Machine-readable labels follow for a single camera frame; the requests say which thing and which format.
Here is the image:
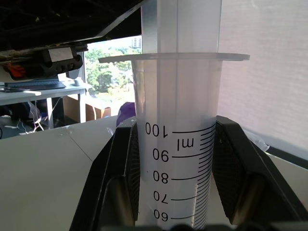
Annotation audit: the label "crumpled clear plastic film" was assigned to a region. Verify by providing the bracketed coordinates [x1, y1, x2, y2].
[249, 134, 270, 153]

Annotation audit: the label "purple fabric bundle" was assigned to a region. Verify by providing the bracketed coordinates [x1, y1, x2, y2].
[116, 102, 136, 128]

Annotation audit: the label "white window roller blind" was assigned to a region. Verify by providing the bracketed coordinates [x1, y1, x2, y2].
[217, 0, 308, 156]

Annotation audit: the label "white cables under desk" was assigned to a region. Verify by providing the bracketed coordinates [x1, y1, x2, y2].
[15, 100, 50, 133]

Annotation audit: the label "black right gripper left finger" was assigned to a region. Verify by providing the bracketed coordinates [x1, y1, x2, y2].
[69, 123, 141, 231]

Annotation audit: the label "brown cardboard box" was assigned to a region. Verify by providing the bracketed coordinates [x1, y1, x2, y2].
[63, 95, 112, 122]

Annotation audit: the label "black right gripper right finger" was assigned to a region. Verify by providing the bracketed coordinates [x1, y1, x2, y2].
[211, 115, 308, 226]

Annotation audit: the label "dark laptop keyboard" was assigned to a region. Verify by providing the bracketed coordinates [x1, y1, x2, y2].
[4, 80, 67, 91]

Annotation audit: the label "black device with grey label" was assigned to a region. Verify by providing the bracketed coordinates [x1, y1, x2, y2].
[7, 47, 84, 81]

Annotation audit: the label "dark overhead ceiling panel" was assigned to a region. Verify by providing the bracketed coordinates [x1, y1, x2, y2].
[0, 0, 150, 52]

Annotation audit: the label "large translucent plastic syringe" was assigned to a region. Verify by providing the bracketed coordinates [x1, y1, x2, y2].
[98, 0, 251, 231]

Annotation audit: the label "white office desk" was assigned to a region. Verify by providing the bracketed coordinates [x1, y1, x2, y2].
[0, 80, 88, 130]

